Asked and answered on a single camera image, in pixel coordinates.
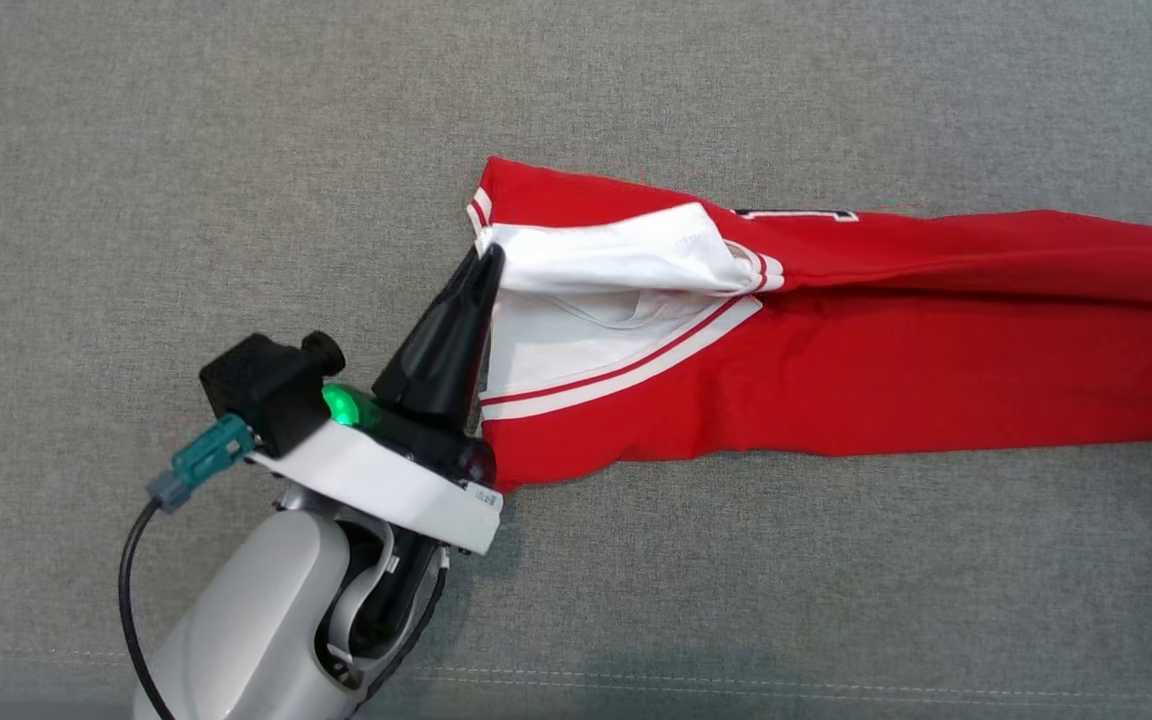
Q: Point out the red white striped jersey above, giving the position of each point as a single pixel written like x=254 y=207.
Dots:
x=886 y=360

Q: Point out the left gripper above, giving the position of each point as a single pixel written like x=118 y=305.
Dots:
x=386 y=480

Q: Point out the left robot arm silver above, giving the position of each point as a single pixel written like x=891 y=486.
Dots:
x=246 y=620

